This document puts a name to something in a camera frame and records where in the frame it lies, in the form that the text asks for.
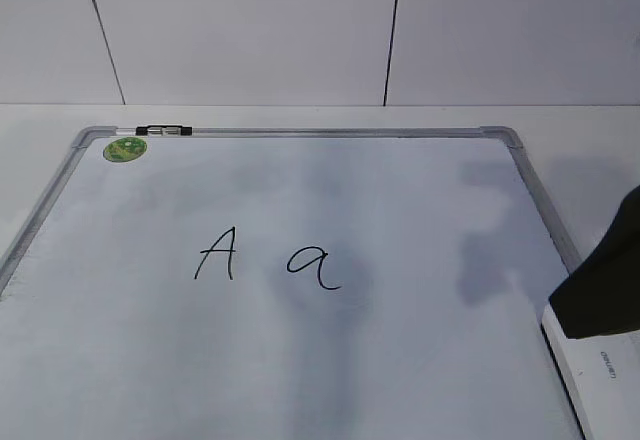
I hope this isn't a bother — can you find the white board eraser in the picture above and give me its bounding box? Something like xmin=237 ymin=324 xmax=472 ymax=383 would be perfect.
xmin=541 ymin=305 xmax=640 ymax=440

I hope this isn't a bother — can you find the white board with grey frame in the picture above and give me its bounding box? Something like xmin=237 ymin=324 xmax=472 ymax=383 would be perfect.
xmin=1 ymin=128 xmax=580 ymax=439

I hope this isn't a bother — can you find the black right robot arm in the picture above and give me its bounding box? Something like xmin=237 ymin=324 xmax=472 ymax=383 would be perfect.
xmin=549 ymin=188 xmax=639 ymax=339

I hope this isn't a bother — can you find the round green magnet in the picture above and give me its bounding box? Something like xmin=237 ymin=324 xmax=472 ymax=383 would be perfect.
xmin=103 ymin=137 xmax=147 ymax=163

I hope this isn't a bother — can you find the black and clear frame clip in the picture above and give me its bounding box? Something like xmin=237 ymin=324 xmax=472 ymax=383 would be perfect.
xmin=135 ymin=125 xmax=193 ymax=137

